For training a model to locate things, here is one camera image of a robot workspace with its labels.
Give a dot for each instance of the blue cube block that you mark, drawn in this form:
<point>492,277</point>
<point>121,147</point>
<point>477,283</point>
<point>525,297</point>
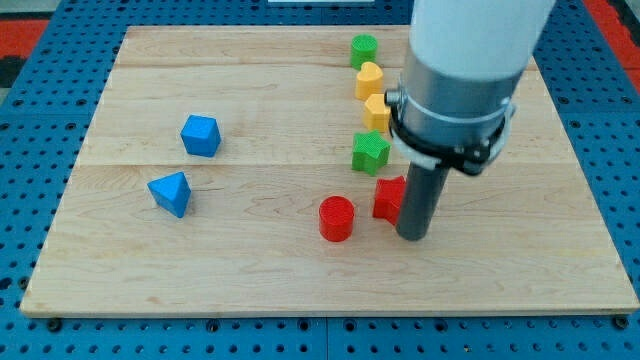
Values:
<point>201,136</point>

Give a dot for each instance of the light wooden board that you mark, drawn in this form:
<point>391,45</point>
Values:
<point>523,238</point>

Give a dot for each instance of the blue triangular prism block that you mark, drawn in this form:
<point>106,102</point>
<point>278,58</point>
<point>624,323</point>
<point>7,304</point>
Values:
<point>171,192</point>

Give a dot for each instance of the yellow hexagon block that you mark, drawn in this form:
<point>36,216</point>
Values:
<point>376,113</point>

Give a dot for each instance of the green star block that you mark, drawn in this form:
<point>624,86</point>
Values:
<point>370,152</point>

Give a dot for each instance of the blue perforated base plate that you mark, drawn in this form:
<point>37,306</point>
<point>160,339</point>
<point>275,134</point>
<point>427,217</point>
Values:
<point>49,108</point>

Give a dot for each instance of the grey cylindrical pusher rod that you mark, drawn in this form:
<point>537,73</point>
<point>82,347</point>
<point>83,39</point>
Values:
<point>421,196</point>

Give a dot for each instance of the yellow heart block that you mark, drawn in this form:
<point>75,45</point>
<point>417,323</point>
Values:
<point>369,81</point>

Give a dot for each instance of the green cylinder block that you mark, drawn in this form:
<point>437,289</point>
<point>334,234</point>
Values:
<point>363,49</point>

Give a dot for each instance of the red star block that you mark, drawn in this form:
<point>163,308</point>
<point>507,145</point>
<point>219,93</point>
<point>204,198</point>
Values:
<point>388,198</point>

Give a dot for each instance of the red cylinder block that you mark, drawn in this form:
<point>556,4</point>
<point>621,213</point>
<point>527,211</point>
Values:
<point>336,218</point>

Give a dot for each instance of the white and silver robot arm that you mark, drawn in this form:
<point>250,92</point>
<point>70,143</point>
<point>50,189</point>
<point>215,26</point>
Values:
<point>452,107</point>

